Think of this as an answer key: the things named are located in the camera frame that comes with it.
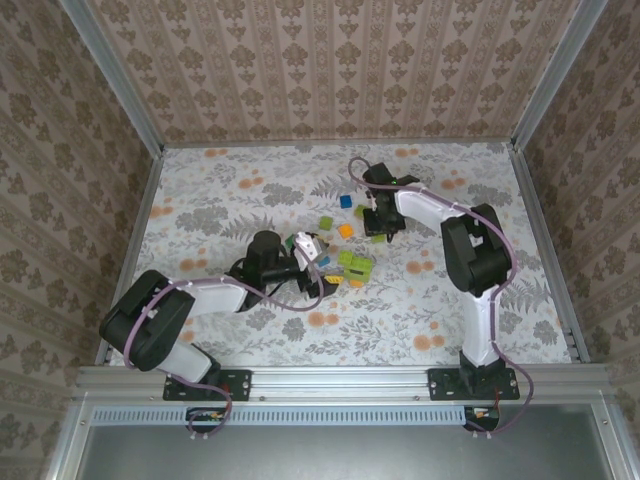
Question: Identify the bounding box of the aluminium back rail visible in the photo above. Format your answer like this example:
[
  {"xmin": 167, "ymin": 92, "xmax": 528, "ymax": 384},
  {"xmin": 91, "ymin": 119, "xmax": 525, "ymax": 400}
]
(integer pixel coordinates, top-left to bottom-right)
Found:
[{"xmin": 162, "ymin": 137, "xmax": 516, "ymax": 150}]

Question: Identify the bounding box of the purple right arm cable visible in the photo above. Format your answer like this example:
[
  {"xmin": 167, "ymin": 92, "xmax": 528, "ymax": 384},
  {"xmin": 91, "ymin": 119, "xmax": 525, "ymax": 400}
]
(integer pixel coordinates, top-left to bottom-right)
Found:
[{"xmin": 348, "ymin": 157, "xmax": 534, "ymax": 442}]

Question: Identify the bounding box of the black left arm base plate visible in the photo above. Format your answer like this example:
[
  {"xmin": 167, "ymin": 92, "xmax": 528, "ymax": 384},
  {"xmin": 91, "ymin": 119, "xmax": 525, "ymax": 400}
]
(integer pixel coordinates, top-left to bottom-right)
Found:
[{"xmin": 163, "ymin": 368, "xmax": 252, "ymax": 402}]

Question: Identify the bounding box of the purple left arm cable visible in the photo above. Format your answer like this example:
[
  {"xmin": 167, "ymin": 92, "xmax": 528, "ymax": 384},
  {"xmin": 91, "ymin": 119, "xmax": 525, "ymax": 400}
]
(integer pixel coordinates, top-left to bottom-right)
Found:
[{"xmin": 122, "ymin": 234, "xmax": 326, "ymax": 442}]

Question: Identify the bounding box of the floral patterned table cover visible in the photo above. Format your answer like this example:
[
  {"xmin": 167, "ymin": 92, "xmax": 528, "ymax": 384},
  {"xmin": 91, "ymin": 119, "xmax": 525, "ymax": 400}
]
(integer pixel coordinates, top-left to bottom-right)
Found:
[{"xmin": 107, "ymin": 142, "xmax": 574, "ymax": 366}]

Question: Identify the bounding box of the aluminium side rail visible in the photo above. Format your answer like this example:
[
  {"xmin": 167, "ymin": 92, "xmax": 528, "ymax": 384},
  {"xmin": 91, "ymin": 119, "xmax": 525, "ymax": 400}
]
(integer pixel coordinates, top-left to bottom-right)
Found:
[
  {"xmin": 93, "ymin": 147, "xmax": 166, "ymax": 365},
  {"xmin": 509, "ymin": 144, "xmax": 592, "ymax": 363}
]

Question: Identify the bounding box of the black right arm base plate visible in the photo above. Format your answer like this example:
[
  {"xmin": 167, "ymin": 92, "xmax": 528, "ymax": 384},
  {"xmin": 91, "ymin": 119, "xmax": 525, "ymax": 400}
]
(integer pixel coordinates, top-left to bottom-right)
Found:
[{"xmin": 428, "ymin": 367, "xmax": 521, "ymax": 402}]

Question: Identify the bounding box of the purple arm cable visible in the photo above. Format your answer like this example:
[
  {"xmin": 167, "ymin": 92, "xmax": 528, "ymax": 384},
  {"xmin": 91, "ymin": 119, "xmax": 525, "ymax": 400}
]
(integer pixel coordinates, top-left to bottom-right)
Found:
[
  {"xmin": 348, "ymin": 157, "xmax": 534, "ymax": 442},
  {"xmin": 122, "ymin": 234, "xmax": 326, "ymax": 442}
]

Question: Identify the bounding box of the black cable connector board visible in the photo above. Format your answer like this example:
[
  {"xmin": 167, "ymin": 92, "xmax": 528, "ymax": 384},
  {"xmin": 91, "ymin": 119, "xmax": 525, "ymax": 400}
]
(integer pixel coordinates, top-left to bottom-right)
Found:
[
  {"xmin": 186, "ymin": 406, "xmax": 227, "ymax": 435},
  {"xmin": 463, "ymin": 404, "xmax": 502, "ymax": 433}
]

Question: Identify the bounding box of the aluminium frame post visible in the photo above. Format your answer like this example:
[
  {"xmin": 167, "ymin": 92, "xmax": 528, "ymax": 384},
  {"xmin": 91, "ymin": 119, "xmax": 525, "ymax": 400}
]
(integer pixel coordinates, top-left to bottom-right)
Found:
[
  {"xmin": 58, "ymin": 0, "xmax": 166, "ymax": 156},
  {"xmin": 509, "ymin": 0, "xmax": 612, "ymax": 151}
]

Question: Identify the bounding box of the long aluminium mounting rail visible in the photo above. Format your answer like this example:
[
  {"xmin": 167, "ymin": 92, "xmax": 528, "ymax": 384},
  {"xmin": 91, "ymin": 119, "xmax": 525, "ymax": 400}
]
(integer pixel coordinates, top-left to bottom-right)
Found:
[{"xmin": 74, "ymin": 363, "xmax": 621, "ymax": 402}]

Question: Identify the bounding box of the grey metal panel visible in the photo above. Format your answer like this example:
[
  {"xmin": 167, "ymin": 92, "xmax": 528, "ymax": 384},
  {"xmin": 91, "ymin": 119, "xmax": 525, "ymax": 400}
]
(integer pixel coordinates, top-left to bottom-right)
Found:
[{"xmin": 74, "ymin": 423, "xmax": 616, "ymax": 480}]

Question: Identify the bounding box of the grey slotted cable duct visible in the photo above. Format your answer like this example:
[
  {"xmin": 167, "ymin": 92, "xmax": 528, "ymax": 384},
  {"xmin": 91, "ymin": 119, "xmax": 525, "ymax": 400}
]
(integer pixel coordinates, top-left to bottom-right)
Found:
[{"xmin": 92, "ymin": 404, "xmax": 467, "ymax": 427}]

